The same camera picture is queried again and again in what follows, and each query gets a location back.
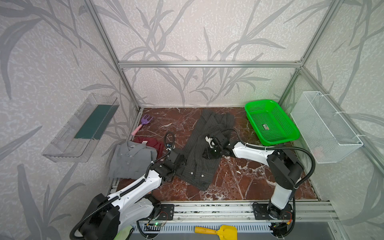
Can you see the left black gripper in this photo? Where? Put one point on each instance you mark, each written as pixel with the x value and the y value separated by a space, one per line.
pixel 180 160

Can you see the dark grey striped shirt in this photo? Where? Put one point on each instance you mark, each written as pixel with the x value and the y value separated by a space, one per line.
pixel 200 171

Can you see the green plastic basket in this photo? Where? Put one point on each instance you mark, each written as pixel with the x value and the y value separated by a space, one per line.
pixel 271 124

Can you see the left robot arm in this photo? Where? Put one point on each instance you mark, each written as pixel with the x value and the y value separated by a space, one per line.
pixel 106 216

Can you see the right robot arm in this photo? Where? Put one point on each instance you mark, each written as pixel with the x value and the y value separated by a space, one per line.
pixel 283 163

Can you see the maroon folded shirt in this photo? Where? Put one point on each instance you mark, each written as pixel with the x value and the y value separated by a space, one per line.
pixel 151 142

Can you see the light grey folded shirt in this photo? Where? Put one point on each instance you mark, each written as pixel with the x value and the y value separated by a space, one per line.
pixel 130 160

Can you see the purple pink toy rake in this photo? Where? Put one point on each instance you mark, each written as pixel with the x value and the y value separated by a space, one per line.
pixel 146 119

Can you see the yellow toy shovel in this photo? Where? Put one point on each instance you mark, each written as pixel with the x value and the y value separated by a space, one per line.
pixel 224 233

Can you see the black green work glove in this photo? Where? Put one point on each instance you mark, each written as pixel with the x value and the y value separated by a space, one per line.
pixel 125 233

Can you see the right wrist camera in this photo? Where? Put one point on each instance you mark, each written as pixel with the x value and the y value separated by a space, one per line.
pixel 210 141

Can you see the clear plastic wall bin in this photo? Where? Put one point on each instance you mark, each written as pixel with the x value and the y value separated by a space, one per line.
pixel 79 137

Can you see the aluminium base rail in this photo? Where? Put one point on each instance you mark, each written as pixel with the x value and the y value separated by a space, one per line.
pixel 222 212

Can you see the white wire mesh basket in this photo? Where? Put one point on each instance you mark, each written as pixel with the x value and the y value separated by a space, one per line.
pixel 326 132

